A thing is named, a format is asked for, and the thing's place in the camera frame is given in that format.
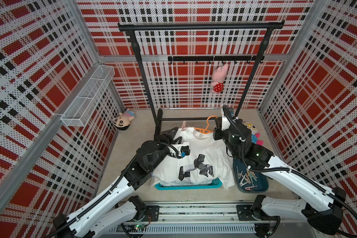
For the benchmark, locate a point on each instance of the teal flat tray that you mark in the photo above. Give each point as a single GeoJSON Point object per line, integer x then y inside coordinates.
{"type": "Point", "coordinates": [216, 183]}

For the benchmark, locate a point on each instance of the orange plastic hanger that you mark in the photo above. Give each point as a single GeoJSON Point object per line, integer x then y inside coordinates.
{"type": "Point", "coordinates": [206, 130]}

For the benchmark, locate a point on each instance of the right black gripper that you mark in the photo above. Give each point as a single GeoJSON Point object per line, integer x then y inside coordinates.
{"type": "Point", "coordinates": [217, 135]}

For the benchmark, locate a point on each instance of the black wall hook rail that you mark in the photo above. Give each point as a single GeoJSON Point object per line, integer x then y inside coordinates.
{"type": "Point", "coordinates": [210, 58]}

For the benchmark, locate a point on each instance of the dark teal clothespin bin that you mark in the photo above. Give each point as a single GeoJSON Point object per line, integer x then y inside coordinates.
{"type": "Point", "coordinates": [248, 181]}

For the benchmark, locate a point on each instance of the pink pig plush toy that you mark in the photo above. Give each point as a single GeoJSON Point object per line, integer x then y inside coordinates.
{"type": "Point", "coordinates": [218, 78]}

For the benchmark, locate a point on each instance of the black clothes rack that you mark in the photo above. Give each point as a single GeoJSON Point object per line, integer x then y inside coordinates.
{"type": "Point", "coordinates": [132, 29]}

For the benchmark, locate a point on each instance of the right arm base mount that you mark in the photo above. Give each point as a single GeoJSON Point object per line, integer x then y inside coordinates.
{"type": "Point", "coordinates": [247, 212]}

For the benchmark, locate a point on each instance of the white owl plush toy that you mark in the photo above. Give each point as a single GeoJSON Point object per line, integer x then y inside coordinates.
{"type": "Point", "coordinates": [254, 133]}

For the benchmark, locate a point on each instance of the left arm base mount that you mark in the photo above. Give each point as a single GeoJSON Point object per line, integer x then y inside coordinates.
{"type": "Point", "coordinates": [150, 213]}

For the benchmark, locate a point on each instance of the black-haired boy doll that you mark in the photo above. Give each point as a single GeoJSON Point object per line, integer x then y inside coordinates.
{"type": "Point", "coordinates": [123, 121]}

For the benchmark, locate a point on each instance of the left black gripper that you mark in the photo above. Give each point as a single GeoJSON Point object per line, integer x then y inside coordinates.
{"type": "Point", "coordinates": [167, 136]}

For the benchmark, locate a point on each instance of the white printed t-shirt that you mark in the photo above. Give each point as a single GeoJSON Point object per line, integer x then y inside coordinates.
{"type": "Point", "coordinates": [207, 161]}

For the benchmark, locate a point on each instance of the aluminium front rail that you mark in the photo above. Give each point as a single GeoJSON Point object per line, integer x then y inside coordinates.
{"type": "Point", "coordinates": [190, 218]}

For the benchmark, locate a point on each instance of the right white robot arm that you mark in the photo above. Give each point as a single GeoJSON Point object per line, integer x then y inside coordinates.
{"type": "Point", "coordinates": [321, 206]}

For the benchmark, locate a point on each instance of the white wire mesh basket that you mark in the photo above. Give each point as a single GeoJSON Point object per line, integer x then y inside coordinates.
{"type": "Point", "coordinates": [89, 95]}

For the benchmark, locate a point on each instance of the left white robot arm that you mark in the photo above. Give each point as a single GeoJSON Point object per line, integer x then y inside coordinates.
{"type": "Point", "coordinates": [117, 204]}

